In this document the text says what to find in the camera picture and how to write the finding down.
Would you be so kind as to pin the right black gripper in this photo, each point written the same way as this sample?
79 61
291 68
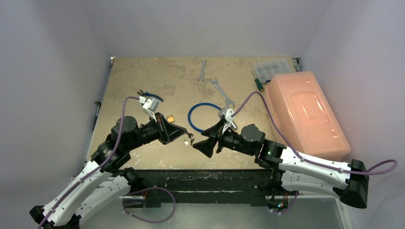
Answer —
218 140

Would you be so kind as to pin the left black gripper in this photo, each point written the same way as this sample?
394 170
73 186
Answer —
176 130

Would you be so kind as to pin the silver key bunch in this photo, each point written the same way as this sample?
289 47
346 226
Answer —
191 139

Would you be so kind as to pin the blue cable lock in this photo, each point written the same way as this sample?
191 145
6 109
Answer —
202 115

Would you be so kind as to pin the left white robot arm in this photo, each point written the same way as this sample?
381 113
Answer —
106 161

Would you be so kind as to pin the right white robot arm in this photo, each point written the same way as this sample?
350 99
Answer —
292 171

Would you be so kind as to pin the brass padlock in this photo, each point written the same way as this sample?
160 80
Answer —
170 119

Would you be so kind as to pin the large silver wrench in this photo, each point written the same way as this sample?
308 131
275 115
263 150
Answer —
228 102

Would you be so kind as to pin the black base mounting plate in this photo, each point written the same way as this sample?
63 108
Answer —
256 187

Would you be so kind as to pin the small silver wrench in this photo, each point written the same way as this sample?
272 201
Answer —
201 76

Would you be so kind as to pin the clear compartment organizer box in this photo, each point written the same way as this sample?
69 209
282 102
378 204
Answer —
265 71

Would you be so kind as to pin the orange translucent plastic toolbox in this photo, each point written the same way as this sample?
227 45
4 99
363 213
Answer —
304 117

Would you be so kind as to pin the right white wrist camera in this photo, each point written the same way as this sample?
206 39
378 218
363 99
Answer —
226 119

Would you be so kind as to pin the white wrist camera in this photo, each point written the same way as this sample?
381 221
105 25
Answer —
226 119
149 106

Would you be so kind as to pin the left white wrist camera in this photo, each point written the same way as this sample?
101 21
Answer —
149 106

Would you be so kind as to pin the blue handled pliers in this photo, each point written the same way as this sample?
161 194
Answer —
147 94

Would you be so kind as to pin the green handled screwdriver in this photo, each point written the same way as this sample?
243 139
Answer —
257 82

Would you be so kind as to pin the black clamp handle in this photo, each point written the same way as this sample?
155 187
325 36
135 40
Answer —
98 106

